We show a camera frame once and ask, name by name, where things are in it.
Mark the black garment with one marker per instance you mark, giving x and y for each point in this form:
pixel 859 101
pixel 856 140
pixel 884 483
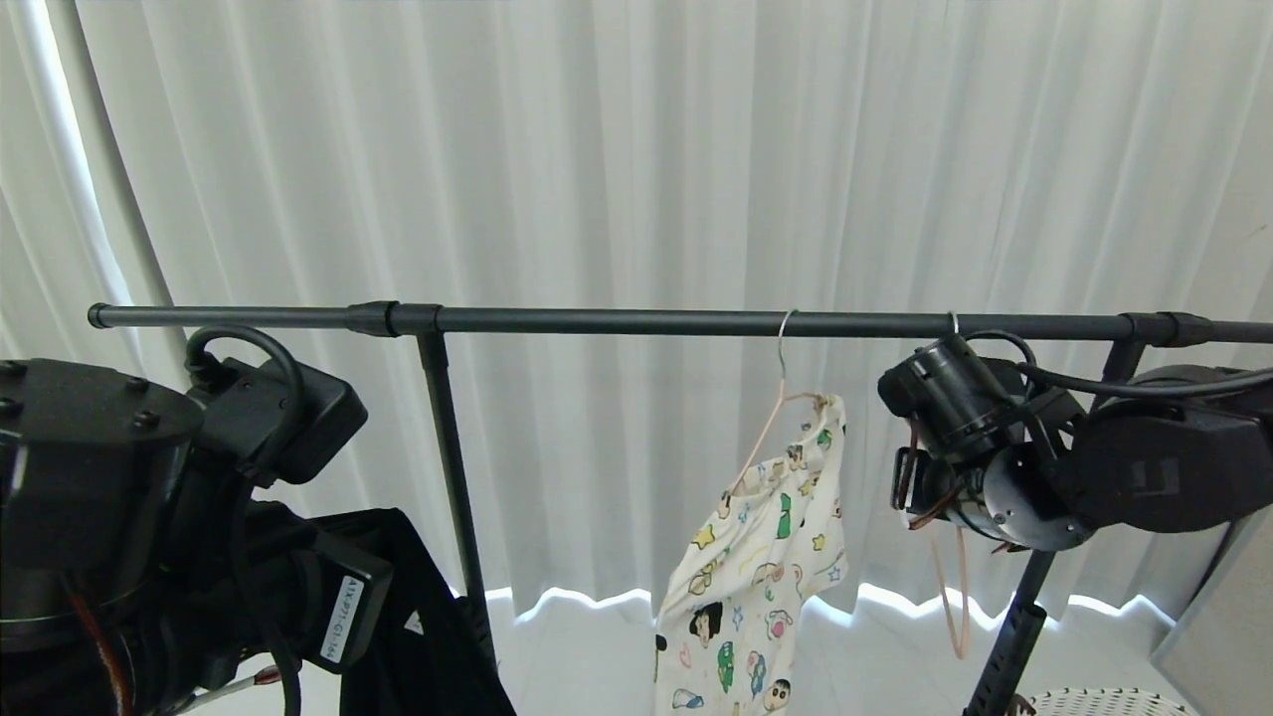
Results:
pixel 438 636

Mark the white laundry basket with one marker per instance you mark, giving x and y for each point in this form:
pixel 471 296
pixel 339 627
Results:
pixel 1104 701

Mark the cream printed garment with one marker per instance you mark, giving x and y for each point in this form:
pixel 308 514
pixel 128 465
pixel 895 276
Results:
pixel 746 597

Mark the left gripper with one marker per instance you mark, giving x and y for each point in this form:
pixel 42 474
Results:
pixel 343 617

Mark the pink clothes hanger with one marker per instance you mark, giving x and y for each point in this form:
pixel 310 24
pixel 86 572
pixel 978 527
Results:
pixel 963 597
pixel 766 428

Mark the black clothes rack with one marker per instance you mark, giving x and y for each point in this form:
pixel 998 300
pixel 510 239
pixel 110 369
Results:
pixel 646 321

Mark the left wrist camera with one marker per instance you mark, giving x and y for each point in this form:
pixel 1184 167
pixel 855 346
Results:
pixel 298 428

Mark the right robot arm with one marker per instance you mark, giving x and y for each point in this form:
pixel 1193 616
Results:
pixel 1144 467

